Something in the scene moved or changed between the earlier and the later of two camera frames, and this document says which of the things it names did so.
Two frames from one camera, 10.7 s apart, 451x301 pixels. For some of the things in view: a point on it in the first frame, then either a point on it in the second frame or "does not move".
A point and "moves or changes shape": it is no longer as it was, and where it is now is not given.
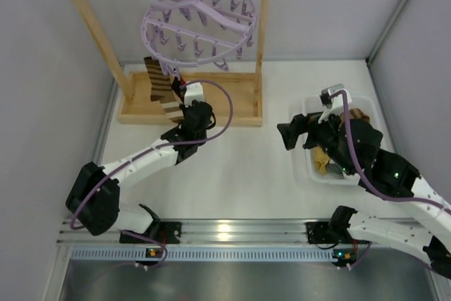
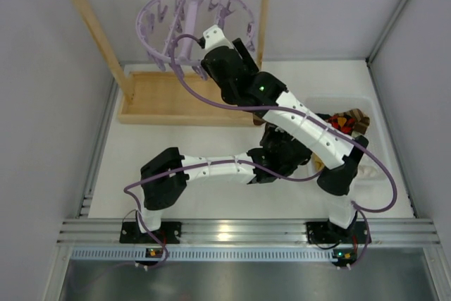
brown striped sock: x=356 y=114 does not move
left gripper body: x=183 y=100 -> x=294 y=161
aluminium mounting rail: x=207 y=232 does not move
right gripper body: x=310 y=130 -> x=216 y=63
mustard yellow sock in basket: x=320 y=161 does not move
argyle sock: x=180 y=87 moves or changes shape
